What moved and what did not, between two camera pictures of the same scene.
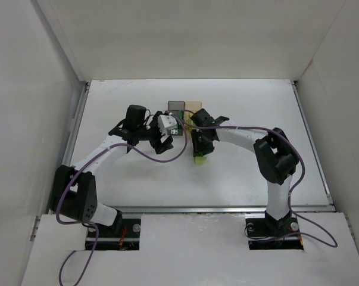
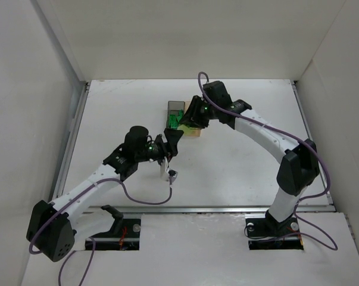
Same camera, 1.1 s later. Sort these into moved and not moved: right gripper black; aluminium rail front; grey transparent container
Moved: right gripper black
Not moved: aluminium rail front; grey transparent container
